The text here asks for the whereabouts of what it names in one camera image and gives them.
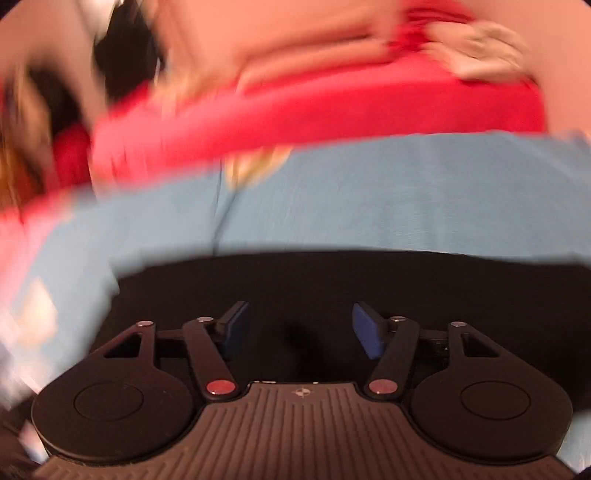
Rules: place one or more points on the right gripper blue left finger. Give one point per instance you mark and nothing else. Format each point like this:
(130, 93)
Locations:
(226, 333)

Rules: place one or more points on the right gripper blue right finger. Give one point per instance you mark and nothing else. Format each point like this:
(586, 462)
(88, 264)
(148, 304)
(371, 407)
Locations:
(398, 335)

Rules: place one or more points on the black pants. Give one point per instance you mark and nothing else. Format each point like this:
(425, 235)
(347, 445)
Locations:
(300, 312)

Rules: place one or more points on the blue floral bedsheet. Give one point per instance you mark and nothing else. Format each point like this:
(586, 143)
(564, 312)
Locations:
(490, 196)

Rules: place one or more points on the red bedsheet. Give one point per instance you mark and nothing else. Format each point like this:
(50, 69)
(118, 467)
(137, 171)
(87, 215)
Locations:
(294, 72)

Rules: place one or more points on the rolled cream blanket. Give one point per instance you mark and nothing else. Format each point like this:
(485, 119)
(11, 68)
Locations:
(479, 51)

